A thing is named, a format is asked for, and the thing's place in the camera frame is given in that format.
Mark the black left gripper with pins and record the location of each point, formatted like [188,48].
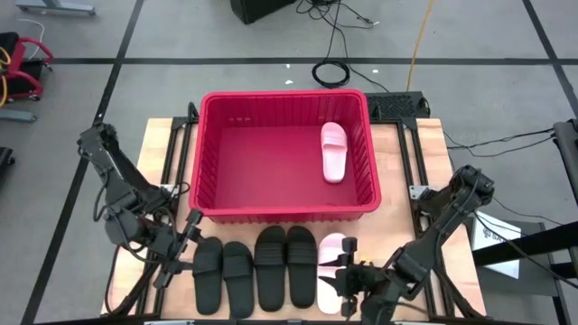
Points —
[169,246]

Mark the black beam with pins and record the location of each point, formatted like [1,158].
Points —
[542,241]

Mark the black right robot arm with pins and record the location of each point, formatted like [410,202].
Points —
[444,216]

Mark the grey metal base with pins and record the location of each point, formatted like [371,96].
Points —
[54,8]

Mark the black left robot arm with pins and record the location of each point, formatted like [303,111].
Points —
[115,180]

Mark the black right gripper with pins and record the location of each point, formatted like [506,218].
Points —
[361,284]

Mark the red metal cart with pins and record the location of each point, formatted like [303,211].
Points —
[22,72]

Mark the pink slide sandal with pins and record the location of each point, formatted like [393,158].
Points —
[334,158]
[327,298]

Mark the white printed paper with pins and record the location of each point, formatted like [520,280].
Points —
[492,230]

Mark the black power strip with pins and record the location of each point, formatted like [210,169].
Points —
[393,106]

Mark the red plastic bin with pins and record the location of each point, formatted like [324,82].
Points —
[271,171]

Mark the black box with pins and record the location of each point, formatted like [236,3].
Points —
[262,10]

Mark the white frame bracket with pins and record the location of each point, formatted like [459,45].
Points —
[168,189]
[417,192]

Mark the grey metal bar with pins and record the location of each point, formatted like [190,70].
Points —
[18,116]

